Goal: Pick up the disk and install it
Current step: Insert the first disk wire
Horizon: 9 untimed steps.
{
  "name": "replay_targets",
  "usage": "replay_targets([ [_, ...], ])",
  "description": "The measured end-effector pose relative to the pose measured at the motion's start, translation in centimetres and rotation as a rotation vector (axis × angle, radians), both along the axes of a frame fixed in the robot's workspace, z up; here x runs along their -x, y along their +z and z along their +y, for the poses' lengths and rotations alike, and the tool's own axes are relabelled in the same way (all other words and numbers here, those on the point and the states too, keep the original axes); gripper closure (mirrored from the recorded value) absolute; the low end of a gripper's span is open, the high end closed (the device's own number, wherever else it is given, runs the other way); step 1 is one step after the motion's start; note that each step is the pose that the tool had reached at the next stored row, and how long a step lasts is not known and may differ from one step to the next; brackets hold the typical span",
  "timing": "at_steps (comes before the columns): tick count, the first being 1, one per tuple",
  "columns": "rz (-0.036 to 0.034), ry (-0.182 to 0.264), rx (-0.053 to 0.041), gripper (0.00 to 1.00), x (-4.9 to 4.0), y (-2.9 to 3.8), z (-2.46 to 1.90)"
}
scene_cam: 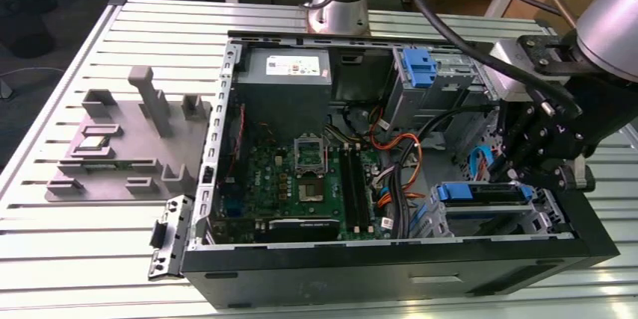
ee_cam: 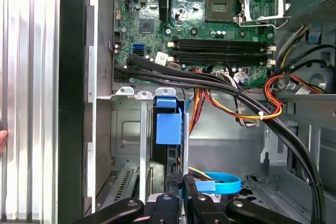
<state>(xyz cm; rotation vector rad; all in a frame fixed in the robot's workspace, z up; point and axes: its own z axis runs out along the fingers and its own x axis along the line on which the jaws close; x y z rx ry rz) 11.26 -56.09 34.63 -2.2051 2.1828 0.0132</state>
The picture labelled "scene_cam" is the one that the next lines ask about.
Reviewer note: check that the hard disk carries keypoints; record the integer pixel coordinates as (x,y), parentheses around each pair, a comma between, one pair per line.
(455,194)

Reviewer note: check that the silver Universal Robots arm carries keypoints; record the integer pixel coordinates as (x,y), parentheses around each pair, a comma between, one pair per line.
(343,16)

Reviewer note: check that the metal disk bay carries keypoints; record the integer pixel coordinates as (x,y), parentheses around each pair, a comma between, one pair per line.
(486,207)

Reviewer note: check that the blue plastic drive latch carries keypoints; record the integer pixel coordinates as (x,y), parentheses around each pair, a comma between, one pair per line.
(418,68)

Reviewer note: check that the grey metal drive cage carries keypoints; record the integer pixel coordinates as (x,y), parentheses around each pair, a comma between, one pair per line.
(406,106)

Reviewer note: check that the black RAM slot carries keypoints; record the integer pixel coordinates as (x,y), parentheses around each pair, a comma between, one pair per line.
(364,188)
(351,188)

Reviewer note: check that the CPU socket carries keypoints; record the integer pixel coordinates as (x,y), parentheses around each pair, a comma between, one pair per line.
(310,190)

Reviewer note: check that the grey power supply unit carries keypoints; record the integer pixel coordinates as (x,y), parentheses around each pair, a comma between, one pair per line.
(284,102)

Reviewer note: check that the black open PC case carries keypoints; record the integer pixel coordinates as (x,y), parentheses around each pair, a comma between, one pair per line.
(348,278)

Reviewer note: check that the black graphics card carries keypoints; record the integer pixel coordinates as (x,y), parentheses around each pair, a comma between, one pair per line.
(304,229)

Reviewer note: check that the green motherboard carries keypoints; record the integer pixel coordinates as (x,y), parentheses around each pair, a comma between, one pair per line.
(264,169)

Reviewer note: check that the grey parts rack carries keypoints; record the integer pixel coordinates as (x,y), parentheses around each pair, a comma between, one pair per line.
(135,158)

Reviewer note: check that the silver CPU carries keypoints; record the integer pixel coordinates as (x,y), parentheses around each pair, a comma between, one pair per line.
(92,142)

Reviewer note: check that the black office chair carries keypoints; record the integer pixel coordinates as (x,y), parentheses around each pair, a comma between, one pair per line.
(27,20)

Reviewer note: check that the black wrist mount bracket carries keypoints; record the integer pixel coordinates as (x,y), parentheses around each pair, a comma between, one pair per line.
(535,44)

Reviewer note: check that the grey expansion slot bracket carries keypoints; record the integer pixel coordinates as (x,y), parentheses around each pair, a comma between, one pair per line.
(174,259)

